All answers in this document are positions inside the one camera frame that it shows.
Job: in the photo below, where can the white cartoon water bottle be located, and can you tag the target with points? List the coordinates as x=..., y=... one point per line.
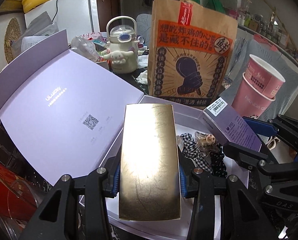
x=121, y=60

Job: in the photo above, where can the pink paper cup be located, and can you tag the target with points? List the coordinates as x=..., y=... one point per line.
x=264, y=80

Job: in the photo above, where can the small purple box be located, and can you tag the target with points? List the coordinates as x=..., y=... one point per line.
x=236, y=127

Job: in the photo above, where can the clear plastic bag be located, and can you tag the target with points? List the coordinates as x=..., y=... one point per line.
x=85, y=47

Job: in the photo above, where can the gold box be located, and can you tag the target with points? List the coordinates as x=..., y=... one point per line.
x=149, y=160

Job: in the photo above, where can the clear hair claw with puppy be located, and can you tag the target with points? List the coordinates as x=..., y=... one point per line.
x=209, y=138

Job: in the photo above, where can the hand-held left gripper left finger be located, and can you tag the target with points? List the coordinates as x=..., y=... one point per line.
x=116, y=182

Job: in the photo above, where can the grey plastic mailer bag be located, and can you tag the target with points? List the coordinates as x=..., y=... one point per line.
x=38, y=25

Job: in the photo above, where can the crumpled white tissue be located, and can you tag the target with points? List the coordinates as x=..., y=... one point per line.
x=142, y=76

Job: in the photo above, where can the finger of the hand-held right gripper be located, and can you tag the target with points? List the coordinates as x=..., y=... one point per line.
x=261, y=127
x=246, y=152

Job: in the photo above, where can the lavender gift box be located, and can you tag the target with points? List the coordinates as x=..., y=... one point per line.
x=51, y=110

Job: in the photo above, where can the row of small bottles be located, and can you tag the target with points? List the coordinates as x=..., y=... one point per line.
x=269, y=27

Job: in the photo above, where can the brown printed paper bag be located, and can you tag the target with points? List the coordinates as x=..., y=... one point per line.
x=189, y=55

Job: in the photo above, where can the round woven mat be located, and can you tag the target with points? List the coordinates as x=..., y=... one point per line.
x=12, y=40

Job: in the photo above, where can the pink paper cup panda print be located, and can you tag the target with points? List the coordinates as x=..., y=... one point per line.
x=249, y=100

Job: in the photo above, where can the white fridge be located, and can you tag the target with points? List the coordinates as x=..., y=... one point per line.
x=73, y=10

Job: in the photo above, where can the black polka dot scrunchie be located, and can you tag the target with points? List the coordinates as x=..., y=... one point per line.
x=219, y=163

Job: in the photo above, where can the beige hair claw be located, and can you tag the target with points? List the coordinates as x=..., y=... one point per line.
x=273, y=143

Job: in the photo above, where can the brown door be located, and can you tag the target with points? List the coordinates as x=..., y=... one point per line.
x=111, y=2

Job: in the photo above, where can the black white gingham scrunchie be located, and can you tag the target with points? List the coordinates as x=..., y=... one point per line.
x=189, y=142

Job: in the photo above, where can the clear drinking glass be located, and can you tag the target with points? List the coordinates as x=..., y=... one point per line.
x=16, y=205

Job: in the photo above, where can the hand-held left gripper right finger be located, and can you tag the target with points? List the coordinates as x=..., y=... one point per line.
x=183, y=185

